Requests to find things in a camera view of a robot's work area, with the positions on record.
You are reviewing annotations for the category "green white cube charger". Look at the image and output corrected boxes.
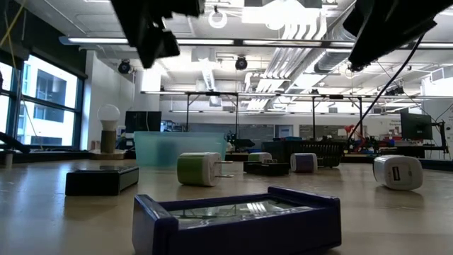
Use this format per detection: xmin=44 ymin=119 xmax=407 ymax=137
xmin=247 ymin=152 xmax=273 ymax=163
xmin=176 ymin=152 xmax=234 ymax=188

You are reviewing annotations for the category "black metal rig frame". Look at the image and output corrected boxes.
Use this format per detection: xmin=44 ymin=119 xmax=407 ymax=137
xmin=140 ymin=91 xmax=365 ymax=142

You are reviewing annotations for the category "black computer monitor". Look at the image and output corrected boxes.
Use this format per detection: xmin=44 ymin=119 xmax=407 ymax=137
xmin=124 ymin=110 xmax=163 ymax=139

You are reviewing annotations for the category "black display meter module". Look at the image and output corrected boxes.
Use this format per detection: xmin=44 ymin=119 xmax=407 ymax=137
xmin=243 ymin=159 xmax=290 ymax=177

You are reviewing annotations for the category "green translucent plastic tray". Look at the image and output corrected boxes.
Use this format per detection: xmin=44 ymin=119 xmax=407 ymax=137
xmin=134 ymin=131 xmax=228 ymax=168

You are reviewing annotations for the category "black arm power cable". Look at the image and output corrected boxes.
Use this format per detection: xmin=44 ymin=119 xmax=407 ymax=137
xmin=348 ymin=33 xmax=425 ymax=142

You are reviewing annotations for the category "white ring light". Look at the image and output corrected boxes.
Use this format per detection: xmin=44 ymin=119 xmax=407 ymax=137
xmin=207 ymin=8 xmax=228 ymax=30

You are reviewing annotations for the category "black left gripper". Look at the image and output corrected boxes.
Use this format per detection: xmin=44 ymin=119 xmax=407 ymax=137
xmin=110 ymin=0 xmax=206 ymax=70

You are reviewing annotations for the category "small red machine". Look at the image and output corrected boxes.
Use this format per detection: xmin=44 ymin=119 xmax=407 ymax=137
xmin=343 ymin=123 xmax=369 ymax=149

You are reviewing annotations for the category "yellow cable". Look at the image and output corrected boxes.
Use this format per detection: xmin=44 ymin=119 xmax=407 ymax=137
xmin=0 ymin=0 xmax=36 ymax=142

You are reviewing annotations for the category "round black ceiling spotlight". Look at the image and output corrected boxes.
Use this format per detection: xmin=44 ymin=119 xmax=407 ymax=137
xmin=234 ymin=55 xmax=248 ymax=72
xmin=117 ymin=59 xmax=132 ymax=75

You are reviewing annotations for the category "black mesh basket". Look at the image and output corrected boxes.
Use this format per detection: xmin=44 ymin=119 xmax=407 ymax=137
xmin=261 ymin=140 xmax=347 ymax=168

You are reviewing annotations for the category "dark violet display module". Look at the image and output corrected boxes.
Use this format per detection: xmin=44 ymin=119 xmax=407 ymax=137
xmin=131 ymin=186 xmax=343 ymax=255

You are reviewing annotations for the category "long ceiling light bar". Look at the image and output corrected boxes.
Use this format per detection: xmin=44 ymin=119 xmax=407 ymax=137
xmin=59 ymin=35 xmax=453 ymax=50

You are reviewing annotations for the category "purple white cube charger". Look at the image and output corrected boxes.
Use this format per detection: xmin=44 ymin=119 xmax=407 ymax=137
xmin=289 ymin=152 xmax=319 ymax=174

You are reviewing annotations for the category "white light bulb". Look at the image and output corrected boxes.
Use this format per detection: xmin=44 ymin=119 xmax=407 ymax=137
xmin=90 ymin=103 xmax=127 ymax=161

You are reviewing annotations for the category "large glass window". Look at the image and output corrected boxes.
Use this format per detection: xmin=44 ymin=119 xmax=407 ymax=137
xmin=0 ymin=52 xmax=86 ymax=149

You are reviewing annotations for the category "black ceiling camera cluster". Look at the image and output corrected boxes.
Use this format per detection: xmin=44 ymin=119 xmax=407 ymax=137
xmin=353 ymin=52 xmax=379 ymax=73

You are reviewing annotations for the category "black monitor on arm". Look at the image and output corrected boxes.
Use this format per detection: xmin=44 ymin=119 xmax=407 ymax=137
xmin=400 ymin=111 xmax=450 ymax=154

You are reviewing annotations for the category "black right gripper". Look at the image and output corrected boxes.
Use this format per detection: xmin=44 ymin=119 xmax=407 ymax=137
xmin=342 ymin=0 xmax=453 ymax=73

